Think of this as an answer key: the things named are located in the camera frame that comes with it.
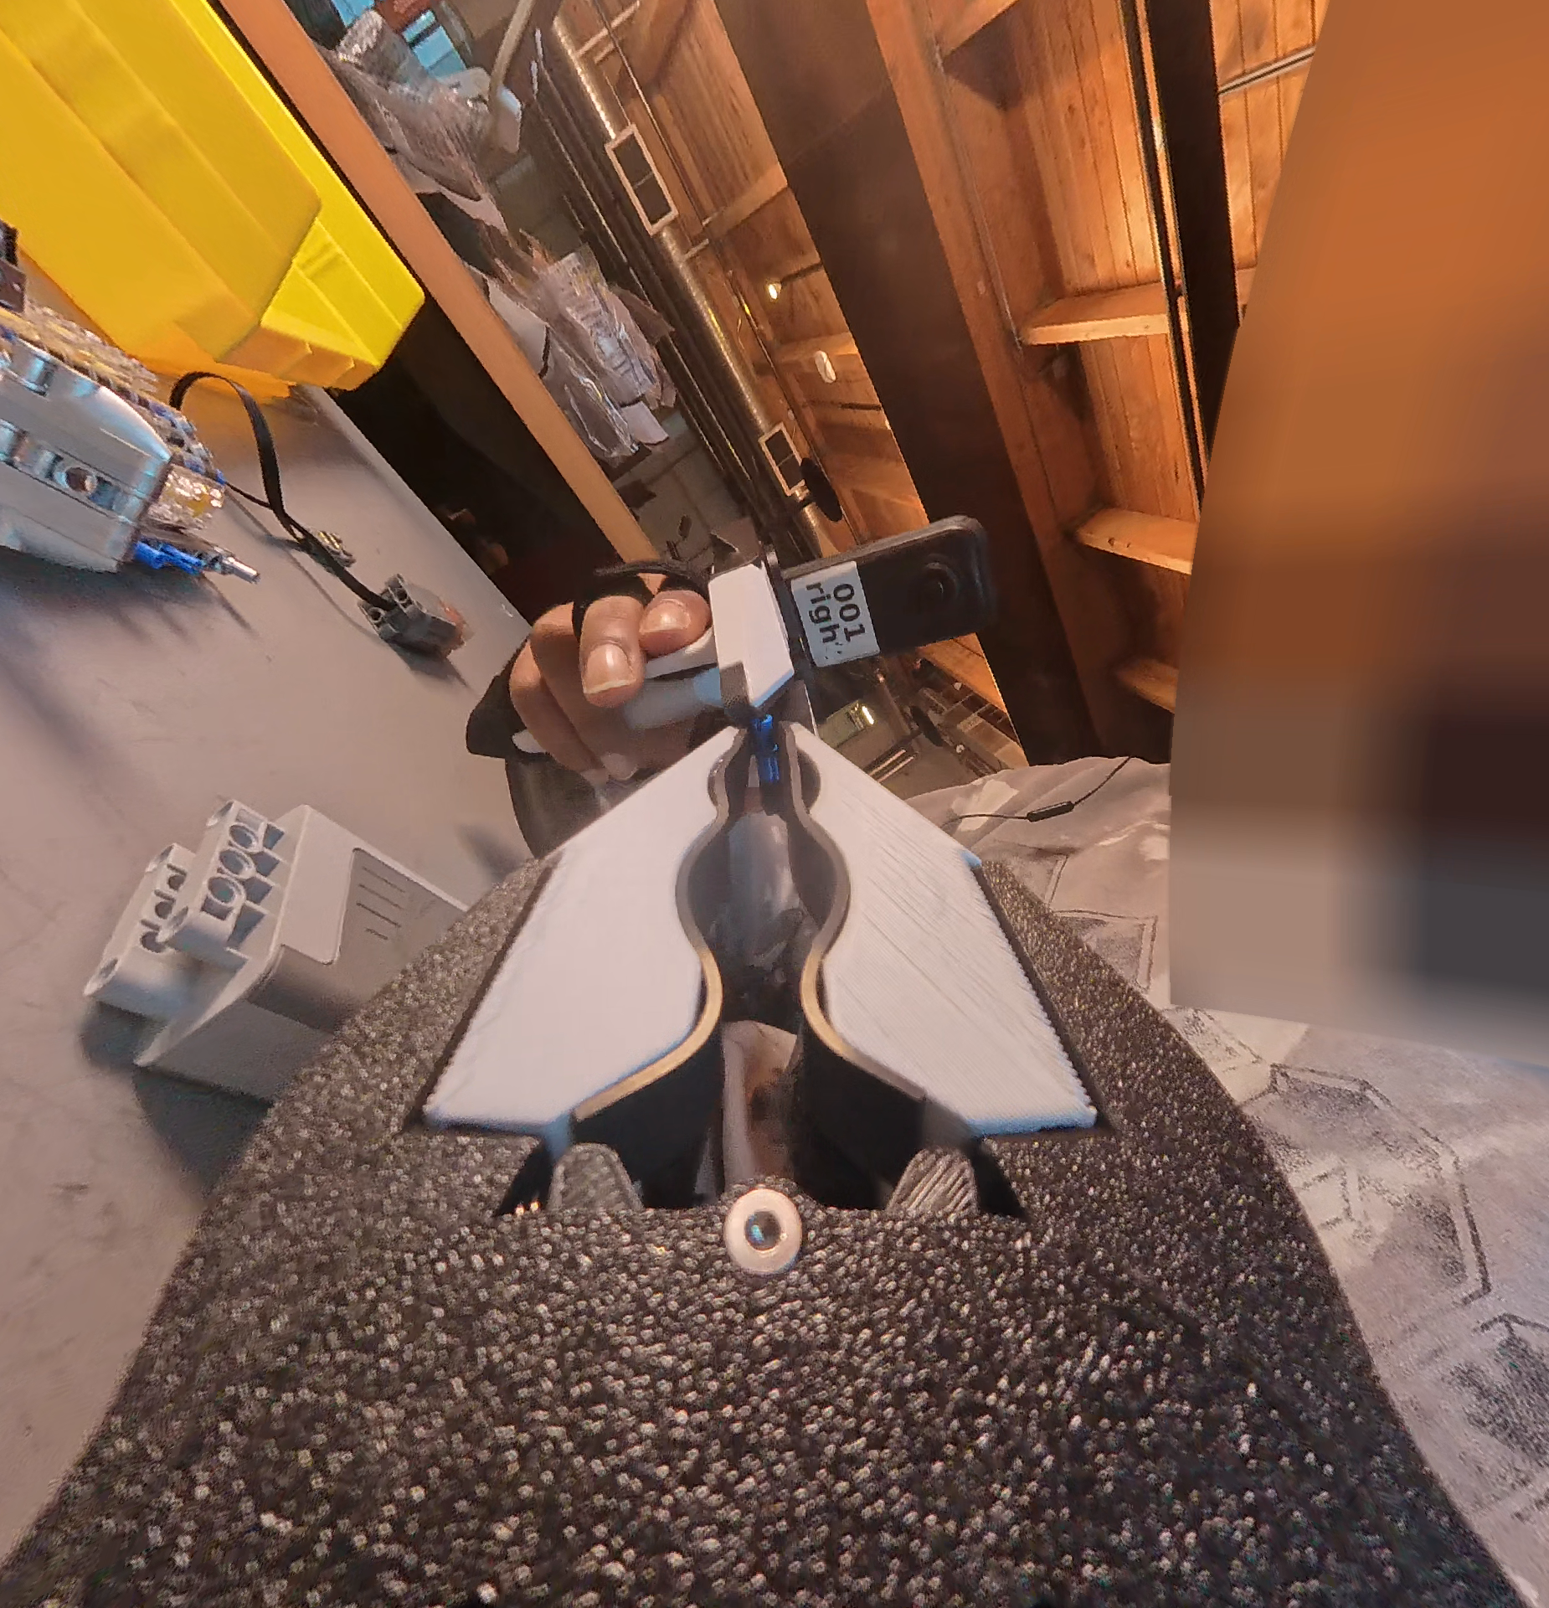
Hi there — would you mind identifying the black motor cable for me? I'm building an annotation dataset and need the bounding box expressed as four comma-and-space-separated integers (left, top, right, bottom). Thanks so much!
173, 373, 411, 618

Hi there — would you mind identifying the grey battery box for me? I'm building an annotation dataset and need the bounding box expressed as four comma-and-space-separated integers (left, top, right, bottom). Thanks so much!
85, 800, 467, 1103

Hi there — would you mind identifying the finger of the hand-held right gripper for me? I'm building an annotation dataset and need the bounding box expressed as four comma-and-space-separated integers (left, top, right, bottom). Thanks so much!
708, 566, 802, 725

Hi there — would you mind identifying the grey transparent engine model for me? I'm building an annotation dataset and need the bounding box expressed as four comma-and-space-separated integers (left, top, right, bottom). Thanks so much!
0, 201, 262, 585

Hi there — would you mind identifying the shelf with clear bags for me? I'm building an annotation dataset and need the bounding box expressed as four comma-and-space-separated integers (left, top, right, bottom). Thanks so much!
323, 0, 1027, 780

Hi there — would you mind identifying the yellow plastic bin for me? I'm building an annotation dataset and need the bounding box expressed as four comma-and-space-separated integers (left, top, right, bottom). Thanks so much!
0, 0, 430, 398

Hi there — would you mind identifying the grey motor block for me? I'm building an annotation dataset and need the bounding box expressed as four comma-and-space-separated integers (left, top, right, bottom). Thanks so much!
374, 574, 470, 660

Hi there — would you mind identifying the wooden counter edge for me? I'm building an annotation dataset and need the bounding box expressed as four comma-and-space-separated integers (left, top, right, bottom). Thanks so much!
223, 0, 664, 566

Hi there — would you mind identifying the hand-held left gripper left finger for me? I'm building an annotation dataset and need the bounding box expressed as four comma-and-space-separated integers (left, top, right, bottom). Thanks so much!
419, 725, 771, 1195

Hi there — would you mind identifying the person's right hand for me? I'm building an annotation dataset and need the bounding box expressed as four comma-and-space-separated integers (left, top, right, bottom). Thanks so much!
507, 579, 727, 786

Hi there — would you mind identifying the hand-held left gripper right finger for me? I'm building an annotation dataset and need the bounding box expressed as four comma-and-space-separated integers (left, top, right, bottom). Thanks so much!
771, 725, 1103, 1195

